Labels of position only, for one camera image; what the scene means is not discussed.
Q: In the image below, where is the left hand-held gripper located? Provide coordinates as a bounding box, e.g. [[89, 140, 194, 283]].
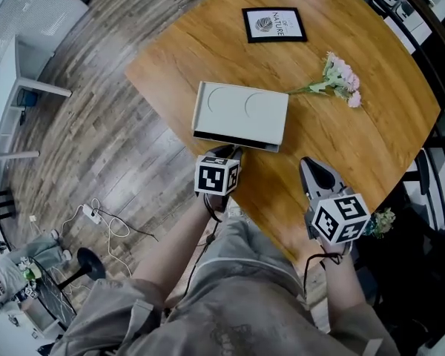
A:
[[194, 144, 245, 199]]

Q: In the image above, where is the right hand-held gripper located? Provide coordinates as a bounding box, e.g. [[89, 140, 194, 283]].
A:
[[299, 156, 372, 245]]

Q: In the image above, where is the person's right forearm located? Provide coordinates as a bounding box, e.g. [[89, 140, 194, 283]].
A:
[[320, 242, 369, 334]]

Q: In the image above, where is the person's left forearm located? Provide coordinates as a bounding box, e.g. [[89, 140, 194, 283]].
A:
[[131, 194, 228, 300]]

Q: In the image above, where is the wooden table with white legs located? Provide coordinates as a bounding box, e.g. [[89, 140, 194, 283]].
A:
[[124, 0, 442, 271]]

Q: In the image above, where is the person's light shoe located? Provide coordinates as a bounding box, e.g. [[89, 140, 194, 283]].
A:
[[228, 205, 251, 222]]

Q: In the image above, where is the teal vase with flowers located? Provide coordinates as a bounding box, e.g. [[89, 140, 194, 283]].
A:
[[362, 207, 397, 239]]

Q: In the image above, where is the pink flower bouquet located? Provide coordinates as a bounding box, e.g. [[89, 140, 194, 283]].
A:
[[286, 50, 363, 109]]

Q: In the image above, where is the black office chair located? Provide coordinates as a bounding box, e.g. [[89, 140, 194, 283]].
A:
[[352, 198, 445, 350]]

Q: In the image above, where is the person's grey clothing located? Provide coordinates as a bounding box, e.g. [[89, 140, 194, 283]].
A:
[[50, 215, 402, 356]]

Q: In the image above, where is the black metal railing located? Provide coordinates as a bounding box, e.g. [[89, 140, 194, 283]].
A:
[[339, 0, 445, 237]]

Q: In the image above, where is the blue waste bin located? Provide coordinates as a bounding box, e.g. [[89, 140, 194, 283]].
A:
[[19, 88, 40, 108]]

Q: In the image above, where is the round black marble table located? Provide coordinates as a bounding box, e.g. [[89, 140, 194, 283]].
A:
[[23, 246, 107, 330]]

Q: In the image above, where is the white rectangular table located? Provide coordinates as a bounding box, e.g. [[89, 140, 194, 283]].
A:
[[0, 34, 73, 163]]

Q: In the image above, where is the small white flower vase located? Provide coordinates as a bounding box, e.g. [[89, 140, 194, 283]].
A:
[[18, 256, 39, 283]]

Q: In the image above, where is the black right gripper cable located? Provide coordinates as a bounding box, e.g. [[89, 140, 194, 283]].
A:
[[301, 251, 343, 300]]

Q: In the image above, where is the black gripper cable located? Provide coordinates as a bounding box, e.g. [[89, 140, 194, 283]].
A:
[[301, 251, 343, 300], [180, 194, 224, 300]]

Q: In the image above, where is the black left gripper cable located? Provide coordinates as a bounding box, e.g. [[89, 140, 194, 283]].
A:
[[180, 194, 224, 300]]

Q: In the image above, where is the black picture frame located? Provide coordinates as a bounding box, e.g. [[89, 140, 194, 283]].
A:
[[241, 6, 309, 45]]

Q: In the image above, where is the white power strip with cable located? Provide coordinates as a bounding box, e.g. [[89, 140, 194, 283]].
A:
[[60, 197, 134, 278]]

